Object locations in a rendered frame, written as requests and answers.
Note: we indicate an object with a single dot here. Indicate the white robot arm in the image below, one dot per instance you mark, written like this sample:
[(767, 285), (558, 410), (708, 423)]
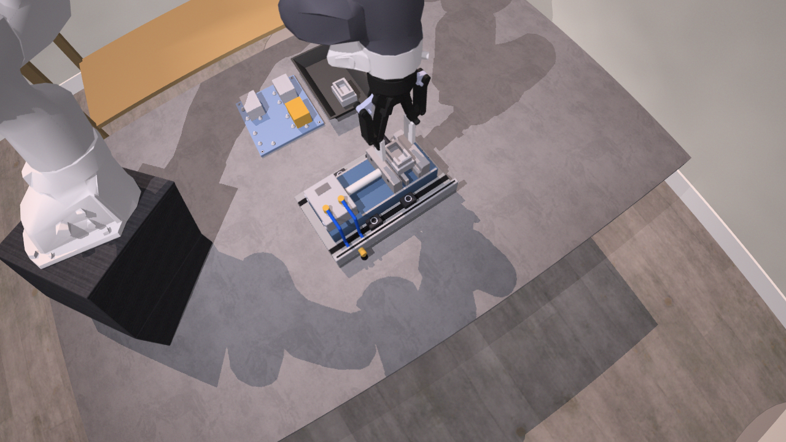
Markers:
[(79, 196)]

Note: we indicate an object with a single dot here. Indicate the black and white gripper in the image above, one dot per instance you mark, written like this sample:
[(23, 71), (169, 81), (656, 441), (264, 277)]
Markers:
[(373, 130)]

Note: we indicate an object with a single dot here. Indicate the orange-yellow block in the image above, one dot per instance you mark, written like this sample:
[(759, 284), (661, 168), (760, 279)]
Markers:
[(298, 111)]

